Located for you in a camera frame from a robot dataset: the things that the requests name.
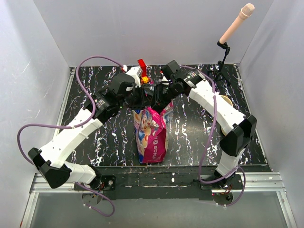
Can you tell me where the cream bowl far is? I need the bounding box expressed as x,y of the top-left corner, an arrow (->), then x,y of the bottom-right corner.
219,95 -> 233,107

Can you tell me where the red toy block figure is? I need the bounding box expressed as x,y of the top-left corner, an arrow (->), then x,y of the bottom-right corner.
137,59 -> 151,85

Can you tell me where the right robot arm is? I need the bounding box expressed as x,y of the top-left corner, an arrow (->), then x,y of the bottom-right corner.
151,60 -> 257,189

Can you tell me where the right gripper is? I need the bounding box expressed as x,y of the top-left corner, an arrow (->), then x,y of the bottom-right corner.
146,81 -> 180,116

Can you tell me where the cream bowl near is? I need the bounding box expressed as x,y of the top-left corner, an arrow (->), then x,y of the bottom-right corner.
221,127 -> 228,136

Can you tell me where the pink blue pet food bag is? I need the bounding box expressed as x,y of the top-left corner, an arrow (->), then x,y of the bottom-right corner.
133,102 -> 173,164

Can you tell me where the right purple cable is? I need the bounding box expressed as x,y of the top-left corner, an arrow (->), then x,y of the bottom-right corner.
179,64 -> 245,207

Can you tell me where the cream bowl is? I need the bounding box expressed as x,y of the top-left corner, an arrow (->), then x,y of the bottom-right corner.
219,95 -> 233,107
221,127 -> 228,136

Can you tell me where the aluminium rail frame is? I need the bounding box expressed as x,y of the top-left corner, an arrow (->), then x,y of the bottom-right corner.
20,166 -> 300,228

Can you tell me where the pink microphone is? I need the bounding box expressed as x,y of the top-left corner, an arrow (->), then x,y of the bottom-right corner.
219,3 -> 255,44

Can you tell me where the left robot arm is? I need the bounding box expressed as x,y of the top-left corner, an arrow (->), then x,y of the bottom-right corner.
28,68 -> 148,190

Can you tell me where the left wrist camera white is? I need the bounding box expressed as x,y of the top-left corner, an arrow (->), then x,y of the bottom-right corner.
126,66 -> 142,85

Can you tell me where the black microphone tripod stand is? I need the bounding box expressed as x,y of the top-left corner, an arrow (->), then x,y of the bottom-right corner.
207,41 -> 231,86

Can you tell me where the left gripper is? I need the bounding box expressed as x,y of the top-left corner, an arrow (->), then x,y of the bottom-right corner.
119,83 -> 152,111

